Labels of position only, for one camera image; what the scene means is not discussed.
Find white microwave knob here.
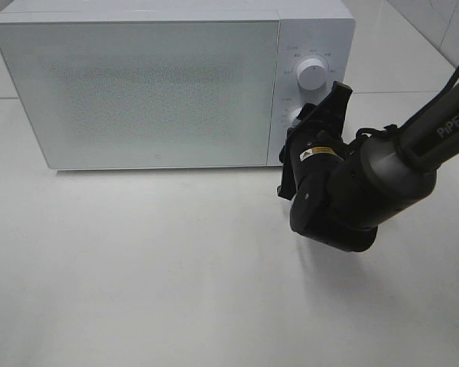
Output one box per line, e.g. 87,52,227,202
296,57,327,90
288,107,302,127

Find white microwave door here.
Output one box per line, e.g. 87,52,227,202
0,21,278,170

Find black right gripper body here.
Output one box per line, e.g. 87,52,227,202
277,122,347,199

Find white microwave oven body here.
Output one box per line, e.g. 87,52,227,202
0,1,356,170

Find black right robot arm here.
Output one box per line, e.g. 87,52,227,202
277,80,459,252

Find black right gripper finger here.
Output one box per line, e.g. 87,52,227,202
292,103,321,128
317,81,353,134

